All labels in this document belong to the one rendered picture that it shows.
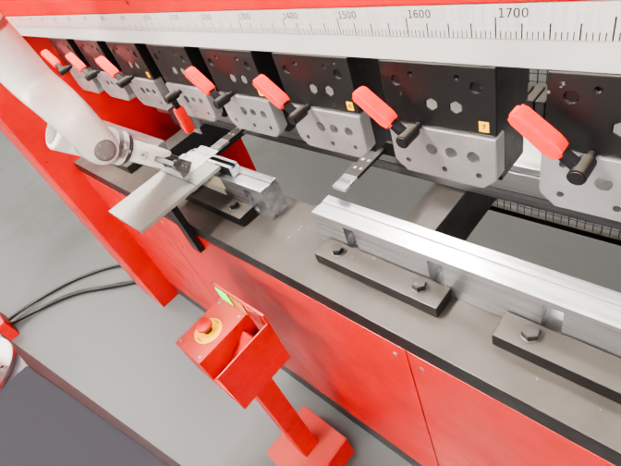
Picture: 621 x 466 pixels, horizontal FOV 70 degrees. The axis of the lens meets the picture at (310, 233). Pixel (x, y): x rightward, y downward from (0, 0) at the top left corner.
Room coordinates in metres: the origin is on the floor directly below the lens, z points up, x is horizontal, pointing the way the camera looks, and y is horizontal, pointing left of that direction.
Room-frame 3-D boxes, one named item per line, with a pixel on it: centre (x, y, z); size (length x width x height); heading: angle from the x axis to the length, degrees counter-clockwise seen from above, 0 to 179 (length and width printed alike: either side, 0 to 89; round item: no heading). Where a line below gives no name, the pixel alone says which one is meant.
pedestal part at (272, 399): (0.69, 0.28, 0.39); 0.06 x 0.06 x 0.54; 33
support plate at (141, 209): (1.05, 0.31, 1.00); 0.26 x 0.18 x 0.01; 123
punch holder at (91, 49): (1.32, 0.31, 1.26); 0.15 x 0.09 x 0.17; 33
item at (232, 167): (1.11, 0.17, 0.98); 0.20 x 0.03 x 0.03; 33
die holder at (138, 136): (1.60, 0.48, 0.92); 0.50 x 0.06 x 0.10; 33
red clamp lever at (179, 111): (0.97, 0.16, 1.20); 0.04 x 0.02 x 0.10; 123
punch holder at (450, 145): (0.48, -0.23, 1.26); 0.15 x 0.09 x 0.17; 33
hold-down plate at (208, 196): (1.07, 0.21, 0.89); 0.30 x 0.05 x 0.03; 33
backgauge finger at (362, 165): (0.83, -0.20, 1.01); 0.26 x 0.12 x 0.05; 123
